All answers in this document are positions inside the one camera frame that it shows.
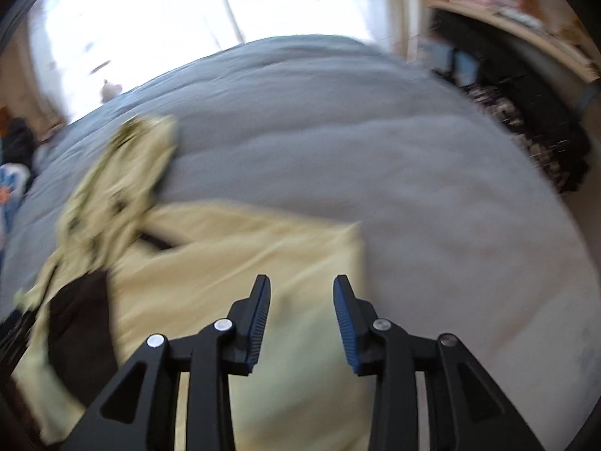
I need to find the yellow black patterned cloth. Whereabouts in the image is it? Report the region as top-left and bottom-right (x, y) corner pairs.
(55, 114), (180, 269)

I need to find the black bag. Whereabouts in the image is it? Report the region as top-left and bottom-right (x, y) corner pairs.
(429, 9), (593, 194)

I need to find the blue white printed cloth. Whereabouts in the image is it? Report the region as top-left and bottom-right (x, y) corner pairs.
(0, 162), (32, 236)

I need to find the white and blue cardboard box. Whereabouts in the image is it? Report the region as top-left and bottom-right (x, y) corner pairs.
(421, 41), (478, 86)

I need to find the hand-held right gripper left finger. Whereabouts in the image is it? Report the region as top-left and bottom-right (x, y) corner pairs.
(61, 274), (272, 451)

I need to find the small plush toy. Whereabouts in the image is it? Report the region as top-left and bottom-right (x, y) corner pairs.
(100, 78), (124, 104)

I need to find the wooden bookshelf desk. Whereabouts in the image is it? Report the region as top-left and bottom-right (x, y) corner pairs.
(426, 0), (601, 86)

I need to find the white leaf-print curtain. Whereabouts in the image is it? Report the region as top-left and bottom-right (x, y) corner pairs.
(28, 0), (423, 123)

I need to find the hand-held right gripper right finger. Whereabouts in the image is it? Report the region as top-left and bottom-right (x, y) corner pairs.
(332, 274), (548, 451)

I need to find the pale yellow garment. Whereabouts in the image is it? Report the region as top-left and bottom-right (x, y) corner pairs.
(12, 200), (376, 451)

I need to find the grey bed blanket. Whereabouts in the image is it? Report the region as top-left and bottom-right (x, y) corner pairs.
(0, 34), (587, 451)

